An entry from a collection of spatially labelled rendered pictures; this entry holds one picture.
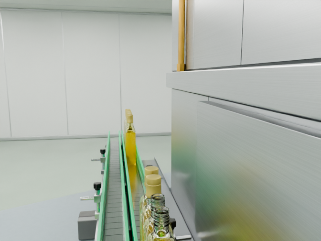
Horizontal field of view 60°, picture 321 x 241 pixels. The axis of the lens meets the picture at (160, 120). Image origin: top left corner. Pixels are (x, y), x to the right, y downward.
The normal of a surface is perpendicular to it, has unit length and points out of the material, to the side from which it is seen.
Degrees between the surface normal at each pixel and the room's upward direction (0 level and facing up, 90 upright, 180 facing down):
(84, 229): 90
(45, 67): 90
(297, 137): 90
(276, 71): 90
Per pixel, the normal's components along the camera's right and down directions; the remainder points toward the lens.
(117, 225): 0.00, -0.99
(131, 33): 0.16, 0.15
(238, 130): -0.99, 0.03
